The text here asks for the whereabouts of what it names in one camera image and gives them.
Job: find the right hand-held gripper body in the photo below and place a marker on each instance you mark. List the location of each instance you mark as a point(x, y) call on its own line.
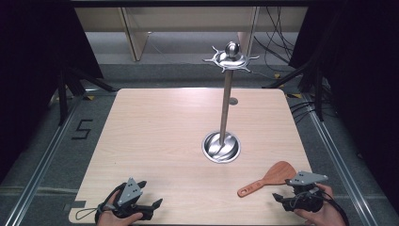
point(306, 194)

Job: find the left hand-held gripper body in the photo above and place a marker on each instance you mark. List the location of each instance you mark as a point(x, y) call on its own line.
point(130, 192)

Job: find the wooden rice spatula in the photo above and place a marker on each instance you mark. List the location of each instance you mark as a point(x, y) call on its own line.
point(273, 177)

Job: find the steel utensil stand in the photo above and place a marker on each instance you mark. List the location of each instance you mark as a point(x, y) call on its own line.
point(223, 125)

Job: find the person's right hand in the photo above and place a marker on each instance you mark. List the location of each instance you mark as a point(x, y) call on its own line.
point(326, 216)

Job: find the person's left hand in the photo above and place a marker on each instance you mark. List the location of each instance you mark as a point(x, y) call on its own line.
point(109, 218)

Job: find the black tape strip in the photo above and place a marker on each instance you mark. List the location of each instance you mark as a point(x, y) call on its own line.
point(76, 204)

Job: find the black tripod stand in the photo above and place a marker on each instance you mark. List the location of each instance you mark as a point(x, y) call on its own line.
point(62, 94)
point(318, 94)

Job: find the grey round table grommet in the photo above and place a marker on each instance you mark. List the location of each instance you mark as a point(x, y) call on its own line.
point(233, 101)

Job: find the black curtain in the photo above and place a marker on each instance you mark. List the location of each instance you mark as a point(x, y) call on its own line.
point(363, 78)
point(34, 62)

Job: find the light wooden shelf unit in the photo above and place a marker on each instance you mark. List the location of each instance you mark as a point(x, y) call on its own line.
point(138, 34)

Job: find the aluminium floor rail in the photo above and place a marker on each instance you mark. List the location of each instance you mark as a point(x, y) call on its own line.
point(338, 157)
point(40, 163)

